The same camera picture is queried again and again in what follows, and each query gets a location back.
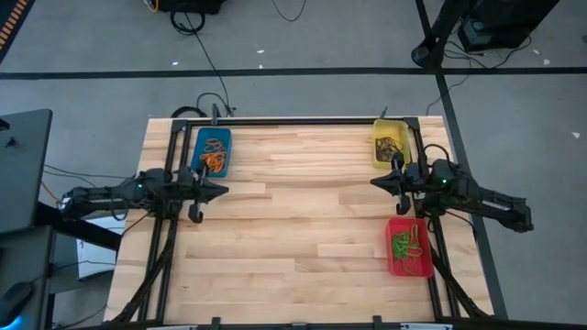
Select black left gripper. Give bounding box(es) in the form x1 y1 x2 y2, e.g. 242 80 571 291
176 160 230 206

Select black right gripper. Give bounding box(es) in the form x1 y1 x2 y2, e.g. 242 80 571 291
370 161 435 204

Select red plastic basket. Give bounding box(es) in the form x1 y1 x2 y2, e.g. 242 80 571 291
384 217 435 280

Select blue plastic basket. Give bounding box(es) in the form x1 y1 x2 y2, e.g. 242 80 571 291
191 126 234 179

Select yellow plastic basket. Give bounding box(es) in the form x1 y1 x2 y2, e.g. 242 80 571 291
371 118 412 170

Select black floor tape strip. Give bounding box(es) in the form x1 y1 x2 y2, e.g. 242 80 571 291
415 0 509 321
0 67 587 82

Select black pole stand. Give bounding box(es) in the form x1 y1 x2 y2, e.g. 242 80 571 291
410 0 476 70

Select white box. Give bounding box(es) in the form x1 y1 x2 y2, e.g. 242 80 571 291
75 214 128 281

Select black desk crossbar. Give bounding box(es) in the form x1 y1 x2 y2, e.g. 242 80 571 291
34 201 123 252

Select black floor box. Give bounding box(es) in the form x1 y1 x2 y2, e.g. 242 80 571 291
155 0 228 15

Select grey desk top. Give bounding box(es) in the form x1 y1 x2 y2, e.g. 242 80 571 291
0 108 53 235

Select black equipment case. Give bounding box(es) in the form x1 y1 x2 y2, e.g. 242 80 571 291
457 0 561 53

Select black computer mouse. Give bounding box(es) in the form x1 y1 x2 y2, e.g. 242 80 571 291
0 280 37 327

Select black mat orange stripes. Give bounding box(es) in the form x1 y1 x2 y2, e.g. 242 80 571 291
0 0 37 64

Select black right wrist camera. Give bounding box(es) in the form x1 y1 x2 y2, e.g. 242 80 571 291
395 192 413 216

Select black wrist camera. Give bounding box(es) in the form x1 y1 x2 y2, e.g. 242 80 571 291
395 192 413 216
188 200 205 225

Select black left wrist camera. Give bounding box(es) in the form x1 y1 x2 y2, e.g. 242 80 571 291
188 200 205 225

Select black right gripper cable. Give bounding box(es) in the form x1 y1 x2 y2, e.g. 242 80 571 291
422 143 454 169

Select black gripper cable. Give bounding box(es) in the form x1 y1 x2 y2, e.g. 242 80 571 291
108 194 133 223
422 143 454 169

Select black cable with plug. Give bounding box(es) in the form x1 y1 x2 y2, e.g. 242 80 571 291
195 92 238 125

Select coiled black cable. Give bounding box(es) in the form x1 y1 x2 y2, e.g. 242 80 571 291
170 105 208 119
169 7 206 37

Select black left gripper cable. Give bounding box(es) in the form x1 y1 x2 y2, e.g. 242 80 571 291
108 194 133 223

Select long black floor cable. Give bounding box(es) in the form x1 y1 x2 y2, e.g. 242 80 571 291
185 11 236 118

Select black cable loop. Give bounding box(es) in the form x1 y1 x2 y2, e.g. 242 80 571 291
270 0 307 23

